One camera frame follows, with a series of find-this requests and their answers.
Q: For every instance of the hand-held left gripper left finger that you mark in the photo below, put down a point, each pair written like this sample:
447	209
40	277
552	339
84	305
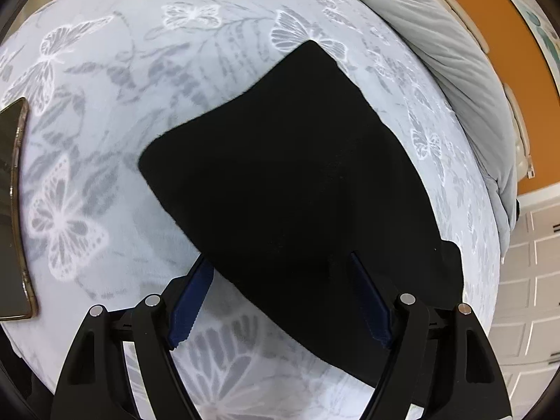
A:
189	306

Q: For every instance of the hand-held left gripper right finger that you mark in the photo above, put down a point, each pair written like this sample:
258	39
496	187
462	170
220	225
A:
372	306

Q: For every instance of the black pants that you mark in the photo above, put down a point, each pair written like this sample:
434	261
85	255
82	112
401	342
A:
297	183

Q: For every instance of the white panelled wardrobe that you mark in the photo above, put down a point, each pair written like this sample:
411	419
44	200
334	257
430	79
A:
531	297

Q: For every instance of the dark cloth bundle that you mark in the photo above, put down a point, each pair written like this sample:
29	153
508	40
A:
517	212

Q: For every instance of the smartphone with clear case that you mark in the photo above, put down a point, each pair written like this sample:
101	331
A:
11	210

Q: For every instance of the grey duvet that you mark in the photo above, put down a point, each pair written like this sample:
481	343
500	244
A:
450	65

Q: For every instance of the cream padded headboard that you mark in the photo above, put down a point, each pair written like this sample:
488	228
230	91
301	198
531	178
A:
470	22

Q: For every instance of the white wall switch panel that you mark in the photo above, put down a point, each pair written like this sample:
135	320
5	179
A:
530	167

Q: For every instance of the framed wall picture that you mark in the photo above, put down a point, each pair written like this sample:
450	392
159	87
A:
539	22

